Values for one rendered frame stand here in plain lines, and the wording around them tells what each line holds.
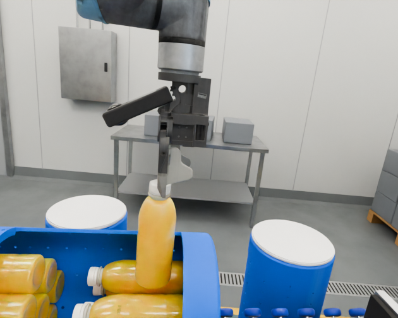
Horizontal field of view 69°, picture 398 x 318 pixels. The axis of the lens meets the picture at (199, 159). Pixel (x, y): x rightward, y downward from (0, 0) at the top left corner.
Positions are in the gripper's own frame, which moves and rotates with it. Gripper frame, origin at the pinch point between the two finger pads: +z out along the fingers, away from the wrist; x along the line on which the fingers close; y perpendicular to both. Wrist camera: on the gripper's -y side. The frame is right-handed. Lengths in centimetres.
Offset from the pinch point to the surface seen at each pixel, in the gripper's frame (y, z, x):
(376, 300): 53, 27, 3
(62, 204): -37, 31, 55
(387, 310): 53, 27, 0
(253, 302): 33, 52, 29
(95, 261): -15.1, 26.4, 13.6
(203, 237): 9.3, 11.9, 2.5
